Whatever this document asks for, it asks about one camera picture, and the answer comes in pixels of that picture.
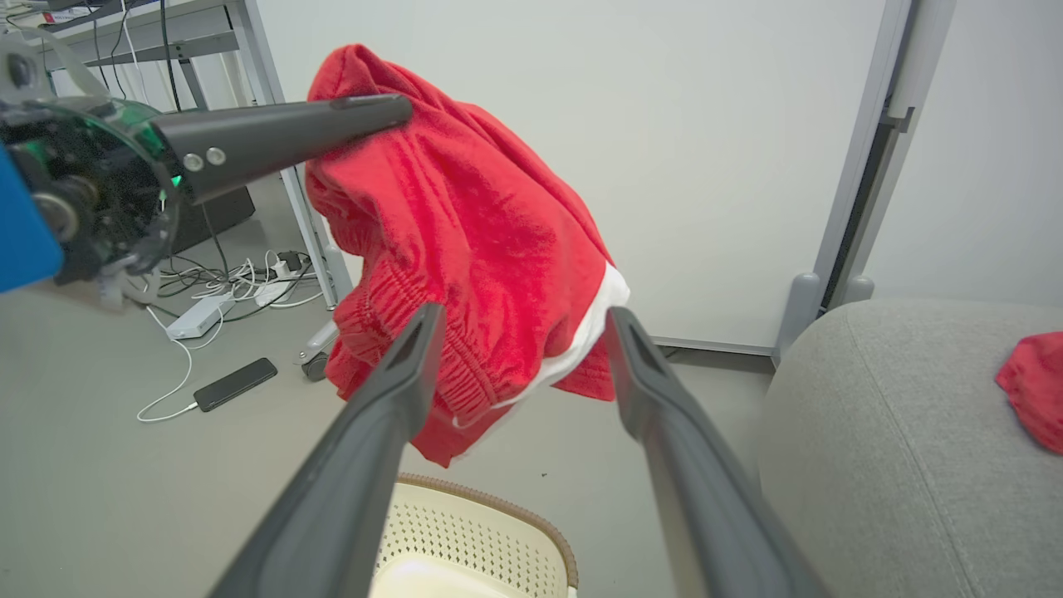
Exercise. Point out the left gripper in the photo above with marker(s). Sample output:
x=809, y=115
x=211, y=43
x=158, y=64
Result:
x=91, y=174

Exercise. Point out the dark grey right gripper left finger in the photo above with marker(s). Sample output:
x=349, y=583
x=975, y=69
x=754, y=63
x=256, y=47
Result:
x=349, y=482

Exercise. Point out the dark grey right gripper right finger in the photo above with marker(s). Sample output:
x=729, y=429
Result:
x=706, y=498

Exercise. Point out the red shorts white trim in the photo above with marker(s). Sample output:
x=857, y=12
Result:
x=473, y=241

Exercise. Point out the red sports shirt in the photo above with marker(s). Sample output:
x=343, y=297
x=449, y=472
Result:
x=1038, y=390

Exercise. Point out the grey fabric sofa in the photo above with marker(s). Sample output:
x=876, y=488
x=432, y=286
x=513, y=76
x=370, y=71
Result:
x=897, y=448

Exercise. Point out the black box under desk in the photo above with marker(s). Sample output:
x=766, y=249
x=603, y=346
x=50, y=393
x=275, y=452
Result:
x=220, y=220

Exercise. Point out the black caster wheel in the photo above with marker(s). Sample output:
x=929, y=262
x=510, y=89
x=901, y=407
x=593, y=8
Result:
x=314, y=368

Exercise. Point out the cream perforated laundry basket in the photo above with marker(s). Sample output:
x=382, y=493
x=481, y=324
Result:
x=465, y=540

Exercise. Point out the black smartphone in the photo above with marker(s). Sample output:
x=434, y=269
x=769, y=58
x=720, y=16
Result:
x=235, y=384

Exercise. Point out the grey metal table leg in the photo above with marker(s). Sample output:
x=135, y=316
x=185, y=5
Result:
x=124, y=29

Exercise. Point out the white power strip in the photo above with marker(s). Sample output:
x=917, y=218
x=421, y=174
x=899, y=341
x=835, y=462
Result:
x=199, y=316

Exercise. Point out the large white partition panel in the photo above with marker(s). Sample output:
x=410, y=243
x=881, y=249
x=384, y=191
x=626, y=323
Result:
x=664, y=149

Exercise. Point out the narrow white partition panel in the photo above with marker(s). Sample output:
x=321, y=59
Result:
x=996, y=166

